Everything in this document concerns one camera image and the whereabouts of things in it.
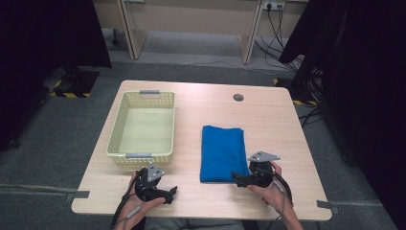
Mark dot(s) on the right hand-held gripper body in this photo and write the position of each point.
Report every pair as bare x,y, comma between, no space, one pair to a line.
261,175

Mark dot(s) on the grey tape strip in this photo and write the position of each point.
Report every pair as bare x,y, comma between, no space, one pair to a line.
327,205
78,194

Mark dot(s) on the white wall socket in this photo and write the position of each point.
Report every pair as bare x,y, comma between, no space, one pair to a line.
265,3

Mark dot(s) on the beige wooden desk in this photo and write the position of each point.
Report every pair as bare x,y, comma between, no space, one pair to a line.
191,16

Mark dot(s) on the pale green plastic basket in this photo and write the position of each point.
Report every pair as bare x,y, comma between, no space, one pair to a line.
120,127

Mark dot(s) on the person's grey trousers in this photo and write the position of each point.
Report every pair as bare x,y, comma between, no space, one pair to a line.
191,225

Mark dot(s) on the grey round table grommet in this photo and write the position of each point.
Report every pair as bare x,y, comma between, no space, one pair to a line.
238,97

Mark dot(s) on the person's left hand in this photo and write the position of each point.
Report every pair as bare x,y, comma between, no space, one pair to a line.
137,211

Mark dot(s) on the black curtain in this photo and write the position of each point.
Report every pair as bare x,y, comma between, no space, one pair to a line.
367,96
48,48

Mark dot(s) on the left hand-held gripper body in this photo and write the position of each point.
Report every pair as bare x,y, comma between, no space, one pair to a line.
148,190

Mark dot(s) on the blue T-shirt with white print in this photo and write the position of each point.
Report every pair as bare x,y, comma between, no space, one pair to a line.
223,153

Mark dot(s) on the black stand base striped tape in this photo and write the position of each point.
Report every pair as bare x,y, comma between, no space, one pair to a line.
76,84
303,102

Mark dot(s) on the person's right hand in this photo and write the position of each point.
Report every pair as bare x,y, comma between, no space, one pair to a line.
274,195

